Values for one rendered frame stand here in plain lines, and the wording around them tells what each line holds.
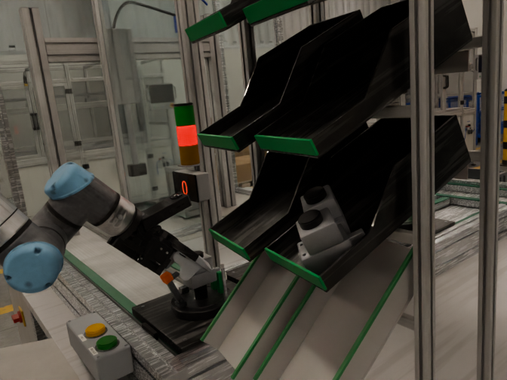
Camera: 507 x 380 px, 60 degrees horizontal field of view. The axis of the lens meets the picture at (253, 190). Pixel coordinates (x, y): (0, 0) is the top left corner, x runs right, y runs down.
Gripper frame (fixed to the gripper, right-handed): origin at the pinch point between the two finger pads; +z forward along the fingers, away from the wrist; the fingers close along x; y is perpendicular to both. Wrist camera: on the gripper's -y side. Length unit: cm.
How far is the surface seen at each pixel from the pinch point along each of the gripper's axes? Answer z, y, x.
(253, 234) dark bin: -13.2, -5.6, 28.0
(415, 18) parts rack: -28, -30, 52
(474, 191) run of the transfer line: 109, -93, -10
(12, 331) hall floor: 66, 86, -243
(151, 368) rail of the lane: -4.0, 21.7, 11.2
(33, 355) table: -6.4, 38.0, -29.0
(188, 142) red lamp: -10.9, -24.4, -16.7
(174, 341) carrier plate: -1.0, 16.0, 8.9
